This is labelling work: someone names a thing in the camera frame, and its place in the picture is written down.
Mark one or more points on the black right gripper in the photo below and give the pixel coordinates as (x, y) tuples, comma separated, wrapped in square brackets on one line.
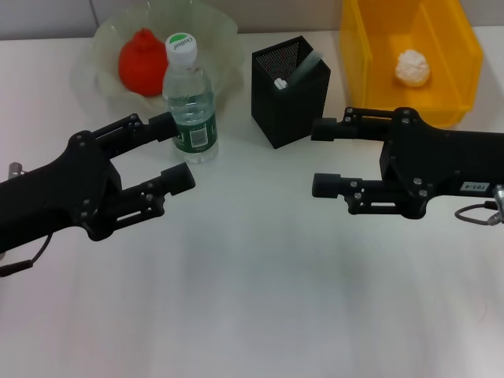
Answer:
[(433, 157)]

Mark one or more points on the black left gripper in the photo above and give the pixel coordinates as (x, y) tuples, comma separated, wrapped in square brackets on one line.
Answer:
[(51, 197)]

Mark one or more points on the clear green-label water bottle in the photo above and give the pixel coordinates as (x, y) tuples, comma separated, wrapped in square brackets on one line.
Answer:
[(191, 118)]

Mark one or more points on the orange fruit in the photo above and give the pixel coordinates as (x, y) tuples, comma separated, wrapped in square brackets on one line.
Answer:
[(141, 67)]

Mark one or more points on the white paper ball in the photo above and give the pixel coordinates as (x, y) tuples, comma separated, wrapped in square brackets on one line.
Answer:
[(412, 69)]

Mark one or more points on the grey marker pen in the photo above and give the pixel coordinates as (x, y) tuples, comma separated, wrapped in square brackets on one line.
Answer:
[(309, 65)]

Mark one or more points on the green pen with white cap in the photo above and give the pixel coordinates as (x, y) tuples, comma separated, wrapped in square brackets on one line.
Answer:
[(280, 84)]

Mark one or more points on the black mesh pen holder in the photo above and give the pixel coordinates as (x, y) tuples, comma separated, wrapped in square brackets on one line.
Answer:
[(289, 114)]

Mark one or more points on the pale green glass fruit plate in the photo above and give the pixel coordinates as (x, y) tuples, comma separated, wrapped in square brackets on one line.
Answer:
[(216, 43)]

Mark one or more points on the yellow plastic bin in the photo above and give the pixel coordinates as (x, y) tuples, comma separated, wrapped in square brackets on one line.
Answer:
[(433, 102)]

